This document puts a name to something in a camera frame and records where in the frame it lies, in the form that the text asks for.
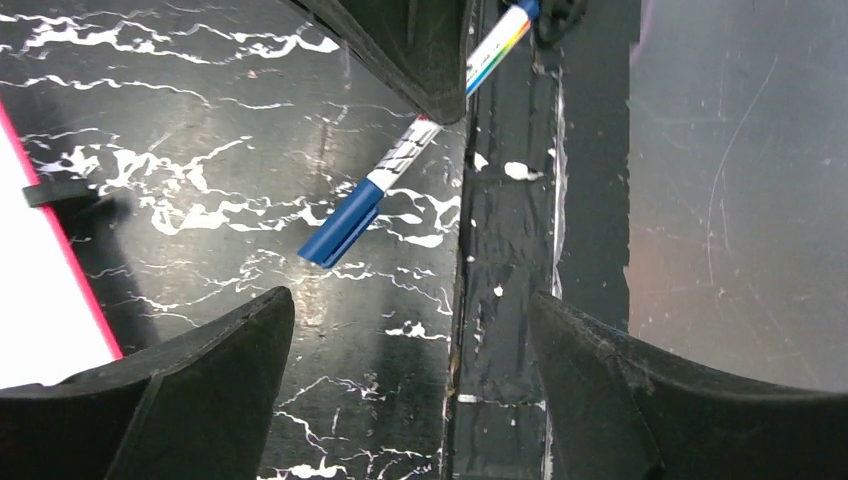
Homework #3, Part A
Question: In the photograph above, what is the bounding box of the white whiteboard marker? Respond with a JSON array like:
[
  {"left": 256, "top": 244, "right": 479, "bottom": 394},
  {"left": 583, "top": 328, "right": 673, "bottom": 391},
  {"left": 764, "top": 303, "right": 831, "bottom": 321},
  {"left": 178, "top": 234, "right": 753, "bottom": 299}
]
[{"left": 362, "top": 0, "right": 539, "bottom": 194}]

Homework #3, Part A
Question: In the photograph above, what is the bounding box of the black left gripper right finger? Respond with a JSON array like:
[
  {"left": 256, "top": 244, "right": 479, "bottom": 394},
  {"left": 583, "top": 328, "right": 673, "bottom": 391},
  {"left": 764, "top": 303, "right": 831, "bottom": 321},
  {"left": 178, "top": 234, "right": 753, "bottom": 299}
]
[{"left": 528, "top": 293, "right": 847, "bottom": 479}]

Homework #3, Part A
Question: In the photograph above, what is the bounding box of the blue marker cap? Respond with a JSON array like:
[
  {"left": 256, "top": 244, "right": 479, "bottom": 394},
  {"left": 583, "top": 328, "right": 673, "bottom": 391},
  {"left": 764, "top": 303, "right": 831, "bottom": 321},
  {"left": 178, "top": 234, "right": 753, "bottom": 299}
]
[{"left": 298, "top": 179, "right": 384, "bottom": 269}]

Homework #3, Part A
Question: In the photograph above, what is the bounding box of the pink framed whiteboard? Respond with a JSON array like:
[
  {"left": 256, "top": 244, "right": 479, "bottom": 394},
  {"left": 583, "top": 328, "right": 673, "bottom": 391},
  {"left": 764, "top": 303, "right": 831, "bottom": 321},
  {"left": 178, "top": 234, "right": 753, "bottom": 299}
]
[{"left": 1, "top": 113, "right": 123, "bottom": 388}]

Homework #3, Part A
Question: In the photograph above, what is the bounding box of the metal whiteboard stand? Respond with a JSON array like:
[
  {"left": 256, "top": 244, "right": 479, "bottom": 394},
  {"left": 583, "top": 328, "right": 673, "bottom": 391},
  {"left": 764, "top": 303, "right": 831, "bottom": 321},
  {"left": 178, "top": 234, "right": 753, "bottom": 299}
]
[{"left": 22, "top": 179, "right": 99, "bottom": 208}]

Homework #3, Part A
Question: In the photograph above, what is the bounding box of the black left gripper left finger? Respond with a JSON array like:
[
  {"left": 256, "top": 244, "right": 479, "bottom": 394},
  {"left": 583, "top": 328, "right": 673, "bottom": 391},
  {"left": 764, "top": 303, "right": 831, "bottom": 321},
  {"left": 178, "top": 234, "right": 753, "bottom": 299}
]
[{"left": 1, "top": 287, "right": 295, "bottom": 479}]

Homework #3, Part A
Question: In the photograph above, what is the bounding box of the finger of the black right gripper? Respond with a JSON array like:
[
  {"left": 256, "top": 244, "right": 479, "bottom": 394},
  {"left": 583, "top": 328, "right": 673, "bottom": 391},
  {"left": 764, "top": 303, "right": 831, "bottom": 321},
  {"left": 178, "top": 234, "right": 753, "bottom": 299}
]
[{"left": 295, "top": 0, "right": 474, "bottom": 125}]

